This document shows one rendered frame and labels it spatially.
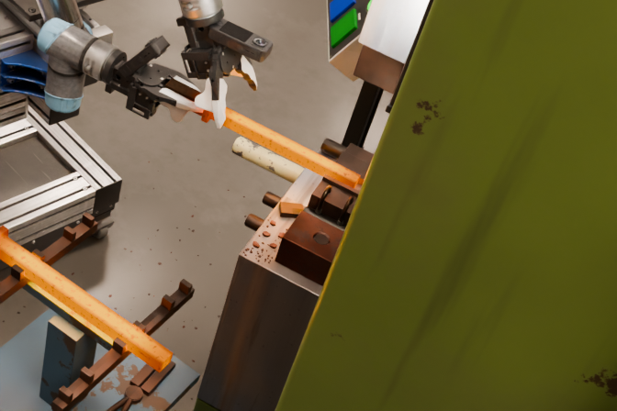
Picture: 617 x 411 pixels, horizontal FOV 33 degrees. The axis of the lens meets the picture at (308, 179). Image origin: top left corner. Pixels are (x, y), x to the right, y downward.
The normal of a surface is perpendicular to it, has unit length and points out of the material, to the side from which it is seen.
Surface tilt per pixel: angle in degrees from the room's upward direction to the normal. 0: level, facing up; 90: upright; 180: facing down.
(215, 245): 0
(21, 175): 0
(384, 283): 90
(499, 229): 90
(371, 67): 90
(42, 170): 0
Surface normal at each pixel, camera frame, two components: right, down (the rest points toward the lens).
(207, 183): 0.24, -0.72
